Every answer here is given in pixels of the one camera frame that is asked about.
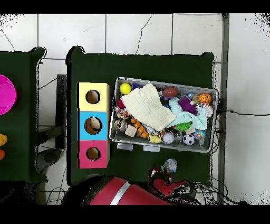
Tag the green spiky ball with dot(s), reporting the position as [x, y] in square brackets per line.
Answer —
[184, 126]

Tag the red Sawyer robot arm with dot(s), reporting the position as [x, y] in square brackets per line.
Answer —
[135, 195]

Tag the clear plastic packet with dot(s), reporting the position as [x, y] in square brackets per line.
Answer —
[170, 165]

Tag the clear mesh bin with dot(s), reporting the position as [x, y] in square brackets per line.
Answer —
[164, 145]

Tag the small soccer ball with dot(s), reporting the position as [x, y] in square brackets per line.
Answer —
[188, 139]

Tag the magenta plate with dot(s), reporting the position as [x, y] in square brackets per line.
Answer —
[6, 95]

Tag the small wooden block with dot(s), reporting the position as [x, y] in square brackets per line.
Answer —
[130, 131]

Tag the purple spiky toy with eyes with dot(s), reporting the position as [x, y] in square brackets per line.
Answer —
[187, 105]

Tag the brown toy football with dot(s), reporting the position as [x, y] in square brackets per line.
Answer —
[170, 91]

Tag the yellow ball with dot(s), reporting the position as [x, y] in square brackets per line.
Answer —
[125, 88]

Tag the cream yellow cloth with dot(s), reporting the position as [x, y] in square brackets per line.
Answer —
[147, 106]

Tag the white ball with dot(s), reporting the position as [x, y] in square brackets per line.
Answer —
[168, 137]

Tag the mint green cloth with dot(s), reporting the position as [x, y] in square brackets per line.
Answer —
[198, 118]

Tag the orange toy basketball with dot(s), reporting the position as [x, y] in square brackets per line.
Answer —
[205, 98]

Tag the dark green side table cloth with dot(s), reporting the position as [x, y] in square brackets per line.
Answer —
[19, 122]

